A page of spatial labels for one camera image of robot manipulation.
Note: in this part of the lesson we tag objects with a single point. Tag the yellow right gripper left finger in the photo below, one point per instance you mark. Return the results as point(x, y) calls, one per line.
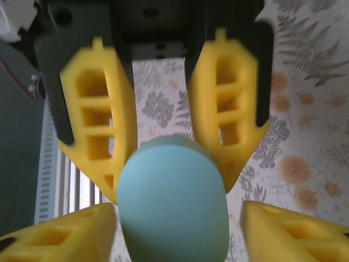
point(54, 240)

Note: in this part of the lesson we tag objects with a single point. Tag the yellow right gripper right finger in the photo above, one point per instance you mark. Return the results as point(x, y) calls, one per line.
point(300, 240)

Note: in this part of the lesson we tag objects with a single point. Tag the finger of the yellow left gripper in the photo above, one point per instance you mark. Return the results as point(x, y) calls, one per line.
point(120, 120)
point(204, 120)

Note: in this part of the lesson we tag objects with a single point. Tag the light blue rounded cover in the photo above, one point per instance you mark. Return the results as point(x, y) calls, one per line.
point(171, 204)

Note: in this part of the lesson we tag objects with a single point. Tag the floral printed tablecloth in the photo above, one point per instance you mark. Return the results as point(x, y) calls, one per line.
point(300, 122)

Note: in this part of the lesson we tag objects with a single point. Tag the grey metal panel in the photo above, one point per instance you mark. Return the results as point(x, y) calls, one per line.
point(19, 150)

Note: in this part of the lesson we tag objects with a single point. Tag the long aluminium base rail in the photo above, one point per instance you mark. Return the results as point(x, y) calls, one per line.
point(81, 191)

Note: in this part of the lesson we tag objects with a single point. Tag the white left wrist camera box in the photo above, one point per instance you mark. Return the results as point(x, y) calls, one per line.
point(11, 21)

